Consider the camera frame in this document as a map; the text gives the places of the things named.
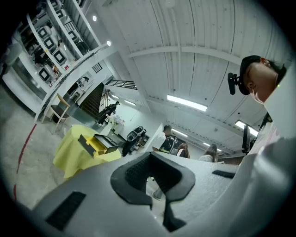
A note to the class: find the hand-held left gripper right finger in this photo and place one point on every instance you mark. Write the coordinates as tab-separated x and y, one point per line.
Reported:
203	185

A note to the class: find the round table with yellow cloth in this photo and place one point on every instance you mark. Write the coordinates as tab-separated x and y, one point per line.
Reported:
71	150

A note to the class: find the black backpack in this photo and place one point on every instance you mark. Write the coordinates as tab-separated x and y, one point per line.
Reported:
170	144

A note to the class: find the wooden chair with dark seat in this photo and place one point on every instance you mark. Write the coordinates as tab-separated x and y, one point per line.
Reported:
60	111

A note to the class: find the white shelf unit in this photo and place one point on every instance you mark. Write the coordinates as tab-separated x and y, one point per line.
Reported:
53	46

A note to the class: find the white flower bouquet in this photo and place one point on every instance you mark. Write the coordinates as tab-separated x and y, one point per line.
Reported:
116	120

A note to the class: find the white T-shirt with pink print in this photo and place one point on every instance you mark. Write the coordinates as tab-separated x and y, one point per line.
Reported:
282	104

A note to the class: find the person's face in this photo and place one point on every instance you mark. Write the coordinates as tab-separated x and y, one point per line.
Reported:
261	78

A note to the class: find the black stair railing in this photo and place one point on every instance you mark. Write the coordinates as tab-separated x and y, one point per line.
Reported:
122	83

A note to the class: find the dark staircase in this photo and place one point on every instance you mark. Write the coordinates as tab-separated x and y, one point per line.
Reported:
92	101

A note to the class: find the round ceiling spotlight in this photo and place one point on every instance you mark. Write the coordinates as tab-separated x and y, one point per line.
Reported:
108	43
94	18

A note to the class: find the black head-mounted camera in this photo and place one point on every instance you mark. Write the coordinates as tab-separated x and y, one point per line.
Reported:
232	83

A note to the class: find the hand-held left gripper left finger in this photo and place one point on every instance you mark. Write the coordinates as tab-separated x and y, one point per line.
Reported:
99	196

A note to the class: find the long ceiling light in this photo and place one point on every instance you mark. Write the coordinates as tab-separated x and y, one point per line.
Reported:
246	127
187	103

